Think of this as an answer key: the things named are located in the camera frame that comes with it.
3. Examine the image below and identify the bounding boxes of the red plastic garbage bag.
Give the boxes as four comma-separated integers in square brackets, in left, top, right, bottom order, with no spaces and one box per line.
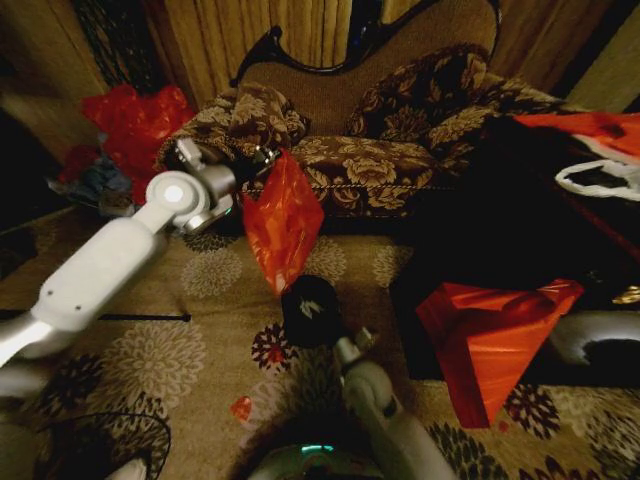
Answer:
[240,147,326,298]

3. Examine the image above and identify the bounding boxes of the dark low table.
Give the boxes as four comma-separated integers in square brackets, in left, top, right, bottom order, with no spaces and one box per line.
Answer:
[389,117,640,384]

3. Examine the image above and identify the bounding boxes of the blue clutter heap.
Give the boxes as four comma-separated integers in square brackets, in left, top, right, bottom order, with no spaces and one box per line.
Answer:
[47,152,136,216]

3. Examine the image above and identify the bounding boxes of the beige pleated curtain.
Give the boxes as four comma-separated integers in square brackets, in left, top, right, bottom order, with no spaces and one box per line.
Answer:
[159,0,354,109]

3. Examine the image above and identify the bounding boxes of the red bag with black spot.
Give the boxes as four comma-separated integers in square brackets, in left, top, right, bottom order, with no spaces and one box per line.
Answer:
[513,111,640,160]

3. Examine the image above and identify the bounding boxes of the white plastic bag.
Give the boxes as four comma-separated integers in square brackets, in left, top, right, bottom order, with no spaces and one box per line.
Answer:
[555,159,640,202]

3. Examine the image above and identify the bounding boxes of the pale grey curved object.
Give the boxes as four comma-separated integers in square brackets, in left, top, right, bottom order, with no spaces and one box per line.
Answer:
[548,310,640,370]

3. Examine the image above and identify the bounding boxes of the looped black robot cable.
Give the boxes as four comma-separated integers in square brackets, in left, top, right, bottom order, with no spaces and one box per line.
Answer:
[42,410,173,480]

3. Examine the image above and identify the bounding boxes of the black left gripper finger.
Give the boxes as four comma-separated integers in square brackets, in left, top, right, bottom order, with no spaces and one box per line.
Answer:
[252,144,284,166]

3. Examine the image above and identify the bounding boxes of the white robot front shell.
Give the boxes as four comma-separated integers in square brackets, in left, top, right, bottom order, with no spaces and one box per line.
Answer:
[248,439,369,480]

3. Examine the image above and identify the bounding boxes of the crumpled red bag pile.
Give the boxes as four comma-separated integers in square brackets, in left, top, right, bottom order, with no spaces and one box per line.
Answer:
[58,83,197,204]

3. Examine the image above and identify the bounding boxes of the small red plastic scrap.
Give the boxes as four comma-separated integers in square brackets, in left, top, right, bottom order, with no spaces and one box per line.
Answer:
[229,395,253,422]

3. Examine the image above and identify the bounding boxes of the red bag spread flat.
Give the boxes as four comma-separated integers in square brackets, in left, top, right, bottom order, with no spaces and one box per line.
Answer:
[415,279,586,430]

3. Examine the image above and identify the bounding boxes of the small floral cushion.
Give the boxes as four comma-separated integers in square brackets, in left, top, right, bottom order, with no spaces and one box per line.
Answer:
[159,81,312,174]

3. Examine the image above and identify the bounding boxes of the floral patterned rug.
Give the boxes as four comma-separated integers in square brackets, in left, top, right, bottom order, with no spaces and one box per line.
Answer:
[0,207,640,480]

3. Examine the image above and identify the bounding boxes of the brown floral sofa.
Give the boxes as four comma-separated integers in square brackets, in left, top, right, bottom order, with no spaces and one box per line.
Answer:
[158,0,569,224]

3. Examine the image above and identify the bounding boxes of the large floral cushion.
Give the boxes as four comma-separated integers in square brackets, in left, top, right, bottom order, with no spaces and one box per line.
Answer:
[348,45,556,162]

